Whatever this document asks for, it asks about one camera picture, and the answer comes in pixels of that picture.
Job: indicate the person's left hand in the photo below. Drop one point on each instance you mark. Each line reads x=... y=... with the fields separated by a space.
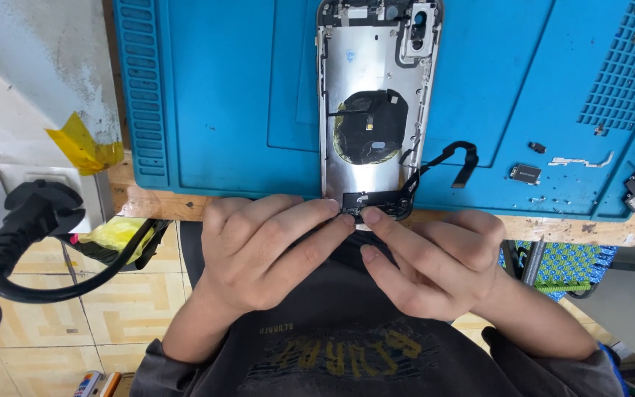
x=251 y=259

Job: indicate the person's right hand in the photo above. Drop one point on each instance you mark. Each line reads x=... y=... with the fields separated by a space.
x=450 y=270

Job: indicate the silver phone housing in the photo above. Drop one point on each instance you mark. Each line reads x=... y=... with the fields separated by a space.
x=370 y=60

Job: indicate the green blue woven stool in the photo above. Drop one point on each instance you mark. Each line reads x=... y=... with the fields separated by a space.
x=568 y=267

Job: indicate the silver black rectangular module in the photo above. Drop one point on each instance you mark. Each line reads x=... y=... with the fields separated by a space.
x=525 y=174

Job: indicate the person's dark printed shirt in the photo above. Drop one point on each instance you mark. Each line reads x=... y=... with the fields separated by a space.
x=339 y=353

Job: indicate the yellow plastic bag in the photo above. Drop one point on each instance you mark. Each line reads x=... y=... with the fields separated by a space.
x=116 y=234

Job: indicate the small black phone part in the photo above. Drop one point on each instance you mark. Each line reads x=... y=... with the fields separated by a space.
x=537 y=148

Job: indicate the blue silicone repair mat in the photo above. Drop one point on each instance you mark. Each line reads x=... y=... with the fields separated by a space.
x=229 y=99

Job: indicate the black round charging coil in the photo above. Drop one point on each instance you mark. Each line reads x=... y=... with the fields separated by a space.
x=375 y=124

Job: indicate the white power strip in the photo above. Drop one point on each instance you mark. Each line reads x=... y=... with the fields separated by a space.
x=89 y=193

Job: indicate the colourful spray can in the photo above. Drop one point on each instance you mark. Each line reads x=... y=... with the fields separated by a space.
x=94 y=385

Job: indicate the yellow tape strip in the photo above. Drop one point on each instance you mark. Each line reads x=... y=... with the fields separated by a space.
x=83 y=146

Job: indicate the thin silver metal bracket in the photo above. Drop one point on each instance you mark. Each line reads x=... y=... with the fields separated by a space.
x=579 y=162

